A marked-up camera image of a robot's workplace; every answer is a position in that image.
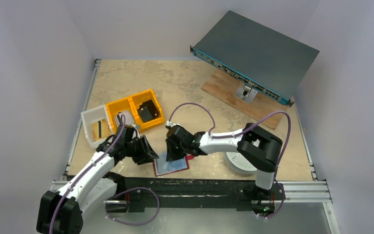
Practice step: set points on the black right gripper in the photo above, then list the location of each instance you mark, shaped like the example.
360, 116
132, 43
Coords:
173, 147

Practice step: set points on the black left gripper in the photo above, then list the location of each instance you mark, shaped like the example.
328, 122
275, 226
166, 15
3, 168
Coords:
146, 153

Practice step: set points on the red leather card holder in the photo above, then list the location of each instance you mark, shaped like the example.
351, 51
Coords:
163, 167

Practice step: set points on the white VIP credit card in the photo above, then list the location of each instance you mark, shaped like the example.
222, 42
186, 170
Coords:
126, 118

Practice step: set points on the gold card with black stripe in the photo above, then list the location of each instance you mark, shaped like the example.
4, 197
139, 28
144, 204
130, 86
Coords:
100, 129

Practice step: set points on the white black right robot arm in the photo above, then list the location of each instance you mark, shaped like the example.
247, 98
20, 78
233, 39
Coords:
259, 147

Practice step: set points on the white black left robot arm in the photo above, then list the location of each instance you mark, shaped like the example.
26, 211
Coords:
64, 211

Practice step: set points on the black square part in bin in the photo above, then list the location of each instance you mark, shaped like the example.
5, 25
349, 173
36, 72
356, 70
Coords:
148, 111

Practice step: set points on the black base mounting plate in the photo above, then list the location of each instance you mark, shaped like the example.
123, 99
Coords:
139, 193

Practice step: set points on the yellow double compartment bin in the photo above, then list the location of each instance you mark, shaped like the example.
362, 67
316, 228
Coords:
132, 104

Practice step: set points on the white filament spool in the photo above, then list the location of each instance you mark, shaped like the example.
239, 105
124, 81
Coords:
239, 164

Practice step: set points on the white plastic bin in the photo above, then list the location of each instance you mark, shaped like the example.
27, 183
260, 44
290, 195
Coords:
90, 116

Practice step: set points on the wooden board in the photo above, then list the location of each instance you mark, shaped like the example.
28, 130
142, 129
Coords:
223, 87

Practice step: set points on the grey metal bracket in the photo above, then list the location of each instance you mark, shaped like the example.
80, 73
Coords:
246, 93

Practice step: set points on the grey blue network switch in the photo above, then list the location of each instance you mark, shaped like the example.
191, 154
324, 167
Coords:
268, 61

